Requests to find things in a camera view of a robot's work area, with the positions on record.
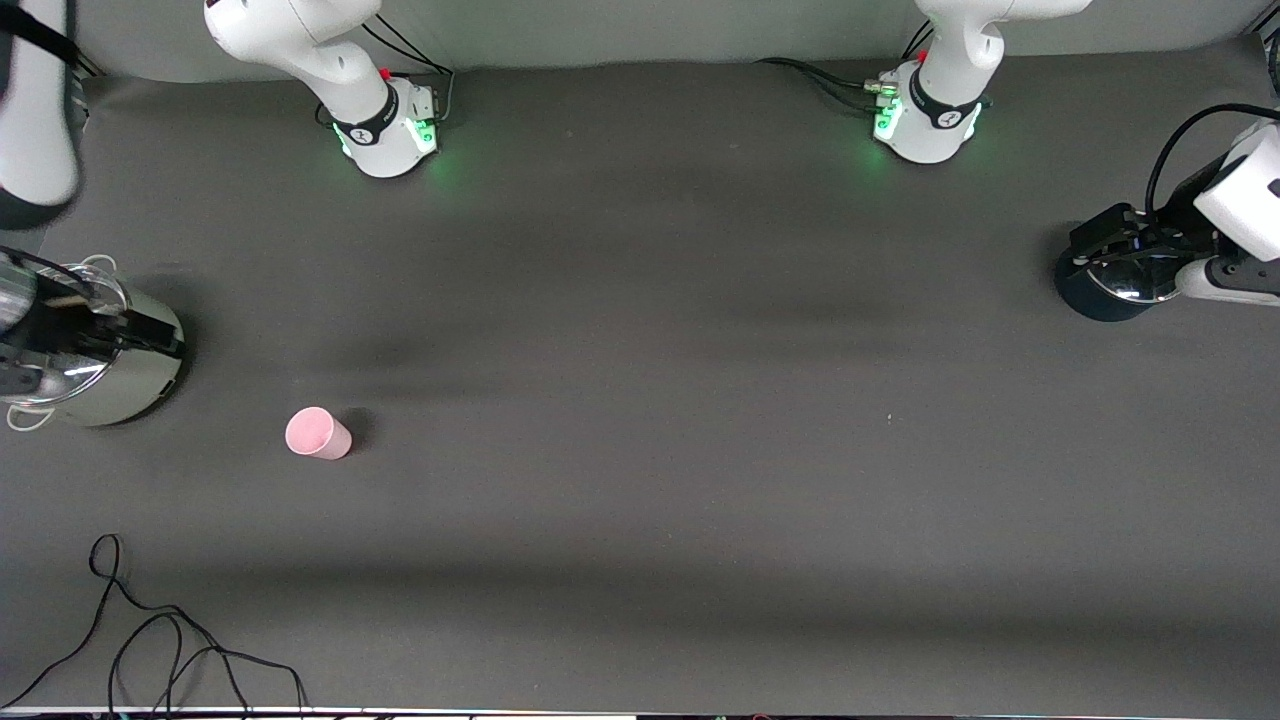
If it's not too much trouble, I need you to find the pink plastic cup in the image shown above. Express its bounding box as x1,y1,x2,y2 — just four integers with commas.
285,406,353,461

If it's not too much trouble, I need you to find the pale green cooking pot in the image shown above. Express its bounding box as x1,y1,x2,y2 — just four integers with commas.
0,255,186,431

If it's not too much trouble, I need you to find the glass lid with blue knob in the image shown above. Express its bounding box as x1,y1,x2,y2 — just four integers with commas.
1085,245,1191,303

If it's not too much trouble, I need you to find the glass lid with beige knob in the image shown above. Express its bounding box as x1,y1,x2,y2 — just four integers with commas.
0,262,131,406

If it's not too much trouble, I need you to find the dark blue saucepan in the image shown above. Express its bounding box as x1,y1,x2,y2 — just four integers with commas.
1055,240,1201,323

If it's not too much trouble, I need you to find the dark grey table mat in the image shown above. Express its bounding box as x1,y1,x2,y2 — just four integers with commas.
0,40,1280,713

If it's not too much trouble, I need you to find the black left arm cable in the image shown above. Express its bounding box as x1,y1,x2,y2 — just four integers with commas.
1147,103,1280,216

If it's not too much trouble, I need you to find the thin black loose cable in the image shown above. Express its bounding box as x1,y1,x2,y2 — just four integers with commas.
0,533,306,716

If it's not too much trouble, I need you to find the black arm base cable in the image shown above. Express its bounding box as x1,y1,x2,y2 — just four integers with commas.
755,57,889,93
800,68,883,111
365,10,457,126

